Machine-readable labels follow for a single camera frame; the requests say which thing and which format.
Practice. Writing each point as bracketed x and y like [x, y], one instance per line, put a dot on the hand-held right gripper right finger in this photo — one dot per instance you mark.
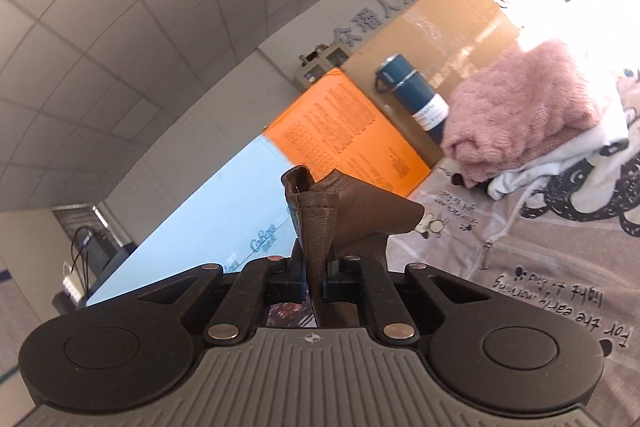
[332, 284]

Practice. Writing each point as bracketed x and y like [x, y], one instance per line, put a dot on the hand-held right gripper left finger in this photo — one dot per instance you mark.
[297, 274]

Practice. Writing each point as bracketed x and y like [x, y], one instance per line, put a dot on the brown leather garment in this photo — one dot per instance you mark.
[350, 217]

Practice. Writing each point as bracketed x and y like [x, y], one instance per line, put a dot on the light blue carton box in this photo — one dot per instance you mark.
[215, 217]

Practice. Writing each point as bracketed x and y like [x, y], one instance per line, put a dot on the orange carton box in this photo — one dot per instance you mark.
[340, 127]

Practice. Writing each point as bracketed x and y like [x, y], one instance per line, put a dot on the black monitor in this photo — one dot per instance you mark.
[107, 259]

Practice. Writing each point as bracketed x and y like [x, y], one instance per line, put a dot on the cartoon printed bedsheet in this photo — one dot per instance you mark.
[525, 332]

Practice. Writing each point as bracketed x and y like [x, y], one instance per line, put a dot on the grey cabinet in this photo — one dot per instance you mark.
[312, 72]

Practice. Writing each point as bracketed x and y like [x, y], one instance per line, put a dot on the dark blue vacuum bottle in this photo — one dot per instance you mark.
[407, 82]

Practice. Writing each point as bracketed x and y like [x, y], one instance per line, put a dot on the white garment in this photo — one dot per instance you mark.
[550, 162]

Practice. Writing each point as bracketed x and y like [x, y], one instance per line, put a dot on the pink knitted sweater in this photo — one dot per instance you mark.
[515, 107]

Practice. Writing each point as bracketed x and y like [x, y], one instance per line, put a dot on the brown cardboard box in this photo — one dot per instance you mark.
[440, 42]

